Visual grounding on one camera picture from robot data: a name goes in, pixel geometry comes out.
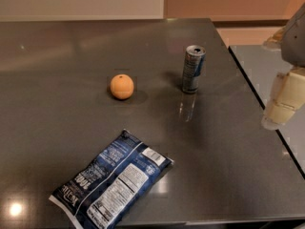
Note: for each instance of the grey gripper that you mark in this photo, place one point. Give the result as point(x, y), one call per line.
point(294, 42)

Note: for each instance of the silver blue redbull can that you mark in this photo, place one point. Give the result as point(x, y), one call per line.
point(193, 63)

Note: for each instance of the grey side table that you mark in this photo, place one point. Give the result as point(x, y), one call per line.
point(260, 67)

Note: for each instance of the orange fruit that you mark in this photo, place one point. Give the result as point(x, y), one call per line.
point(122, 86)

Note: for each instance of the blue snack bag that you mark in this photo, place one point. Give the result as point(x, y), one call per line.
point(99, 196)

